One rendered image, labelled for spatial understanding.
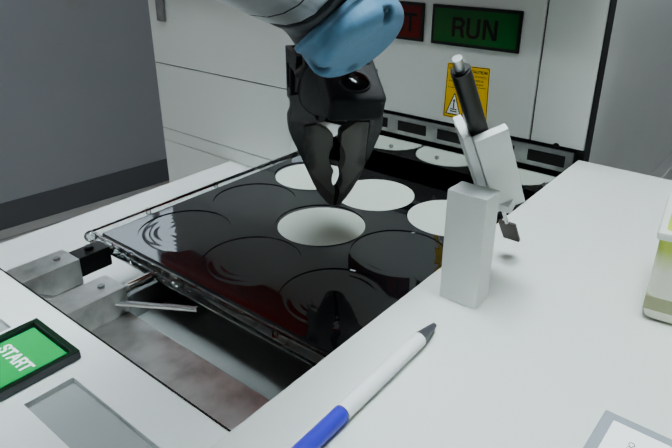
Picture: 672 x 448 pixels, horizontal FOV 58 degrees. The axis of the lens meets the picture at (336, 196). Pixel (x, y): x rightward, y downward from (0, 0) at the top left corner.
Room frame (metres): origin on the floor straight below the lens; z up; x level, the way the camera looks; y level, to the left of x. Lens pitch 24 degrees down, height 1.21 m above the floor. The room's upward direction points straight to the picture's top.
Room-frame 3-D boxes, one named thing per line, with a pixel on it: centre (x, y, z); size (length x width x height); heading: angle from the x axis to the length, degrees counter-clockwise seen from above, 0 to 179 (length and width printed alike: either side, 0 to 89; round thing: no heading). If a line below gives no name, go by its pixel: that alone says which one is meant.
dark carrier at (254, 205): (0.63, 0.02, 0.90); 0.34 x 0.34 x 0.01; 51
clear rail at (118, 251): (0.49, 0.13, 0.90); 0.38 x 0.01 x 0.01; 51
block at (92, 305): (0.46, 0.23, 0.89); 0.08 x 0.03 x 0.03; 141
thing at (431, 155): (0.80, -0.10, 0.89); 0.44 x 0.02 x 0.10; 51
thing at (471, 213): (0.39, -0.10, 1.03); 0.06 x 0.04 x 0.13; 141
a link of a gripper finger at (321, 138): (0.58, 0.02, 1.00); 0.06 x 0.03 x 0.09; 14
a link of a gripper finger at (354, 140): (0.58, -0.01, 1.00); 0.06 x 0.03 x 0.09; 14
